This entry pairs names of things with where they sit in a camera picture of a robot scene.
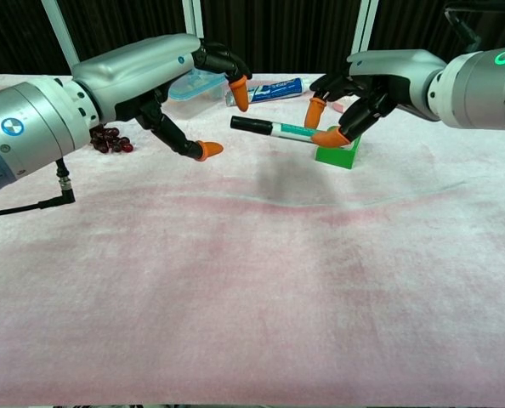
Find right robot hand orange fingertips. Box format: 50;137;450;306
304;49;449;149

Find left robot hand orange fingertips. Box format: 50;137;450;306
71;33;252;163

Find green white marker pen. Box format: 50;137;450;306
270;120;321;145

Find black marker cap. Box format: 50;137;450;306
230;115;275;136

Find black pleated curtain panel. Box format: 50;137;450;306
0;0;73;77
362;0;505;56
50;0;194;65
199;0;360;74

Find clear container blue lid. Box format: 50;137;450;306
168;70;236;104

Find dark red grape bunch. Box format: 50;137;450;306
89;126;134;155

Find green toy building block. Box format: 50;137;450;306
315;125;361;170

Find blue white toothpaste tube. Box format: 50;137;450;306
225;76;314;107

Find pink fuzzy table cloth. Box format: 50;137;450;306
0;72;505;407

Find white frame post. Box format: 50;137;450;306
41;0;82;65
182;0;206;42
349;0;381;56

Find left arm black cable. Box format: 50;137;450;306
0;157;77;218

